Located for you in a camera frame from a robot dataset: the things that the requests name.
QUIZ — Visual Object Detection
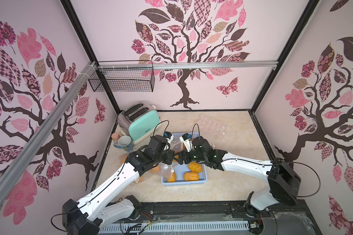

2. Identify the aluminium rail back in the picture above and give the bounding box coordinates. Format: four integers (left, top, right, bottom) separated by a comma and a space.
98, 60, 278, 70

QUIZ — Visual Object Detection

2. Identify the light blue perforated plastic basket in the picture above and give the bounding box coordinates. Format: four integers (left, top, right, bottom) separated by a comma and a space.
160, 132, 207, 186

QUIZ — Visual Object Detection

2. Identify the aluminium rail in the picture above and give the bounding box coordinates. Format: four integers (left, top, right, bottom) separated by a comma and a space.
98, 60, 278, 70
0, 61, 97, 221

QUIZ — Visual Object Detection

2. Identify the mint green silver toaster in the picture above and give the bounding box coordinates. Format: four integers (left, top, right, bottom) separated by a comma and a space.
117, 102, 160, 145

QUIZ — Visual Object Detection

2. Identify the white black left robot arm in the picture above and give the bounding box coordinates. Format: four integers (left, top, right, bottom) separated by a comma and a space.
59, 132, 175, 235

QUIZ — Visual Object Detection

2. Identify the white slotted cable duct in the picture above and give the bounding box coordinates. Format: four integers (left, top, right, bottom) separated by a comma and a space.
99, 221, 249, 235

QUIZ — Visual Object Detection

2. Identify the white blue ceramic mug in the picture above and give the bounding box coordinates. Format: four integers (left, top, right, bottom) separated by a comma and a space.
114, 136, 133, 152

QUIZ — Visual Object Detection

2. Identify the aluminium rail left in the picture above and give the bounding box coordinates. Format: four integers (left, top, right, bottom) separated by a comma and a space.
0, 61, 97, 221

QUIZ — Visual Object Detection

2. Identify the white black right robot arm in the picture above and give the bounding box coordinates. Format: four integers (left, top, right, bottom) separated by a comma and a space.
178, 133, 301, 217

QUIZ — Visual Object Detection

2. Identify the black base frame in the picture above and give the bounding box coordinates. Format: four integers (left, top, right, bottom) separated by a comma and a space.
105, 200, 321, 235

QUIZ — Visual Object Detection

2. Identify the black wire wall basket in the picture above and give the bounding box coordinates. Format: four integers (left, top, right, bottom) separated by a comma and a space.
88, 60, 156, 93

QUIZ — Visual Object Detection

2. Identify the clear blue zipper bag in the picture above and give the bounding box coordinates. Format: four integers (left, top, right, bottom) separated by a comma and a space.
130, 165, 160, 185

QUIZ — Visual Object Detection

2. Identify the small pink cup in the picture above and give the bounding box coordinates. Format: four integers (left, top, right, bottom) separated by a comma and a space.
111, 133, 121, 143

